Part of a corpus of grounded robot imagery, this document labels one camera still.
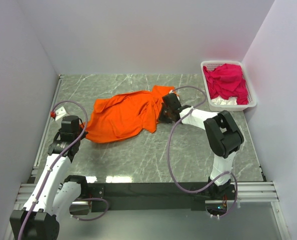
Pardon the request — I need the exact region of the orange t shirt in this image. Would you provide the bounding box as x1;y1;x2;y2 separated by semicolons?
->
86;85;175;144

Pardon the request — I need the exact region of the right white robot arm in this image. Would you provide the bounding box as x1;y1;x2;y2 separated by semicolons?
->
158;92;244;200

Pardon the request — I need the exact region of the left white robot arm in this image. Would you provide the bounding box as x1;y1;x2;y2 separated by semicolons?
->
9;115;89;240

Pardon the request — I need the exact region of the white cloth in basket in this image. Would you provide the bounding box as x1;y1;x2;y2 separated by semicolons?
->
211;96;237;106

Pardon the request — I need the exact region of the pink t shirt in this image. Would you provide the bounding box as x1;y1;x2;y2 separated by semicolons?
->
202;63;249;105

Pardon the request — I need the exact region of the white laundry basket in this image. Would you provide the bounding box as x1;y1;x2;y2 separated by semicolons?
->
200;60;257;111

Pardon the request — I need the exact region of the black base beam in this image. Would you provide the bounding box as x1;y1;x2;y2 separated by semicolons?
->
88;182;212;211

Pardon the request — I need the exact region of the aluminium frame rail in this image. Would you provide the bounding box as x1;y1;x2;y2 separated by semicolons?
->
3;164;289;240

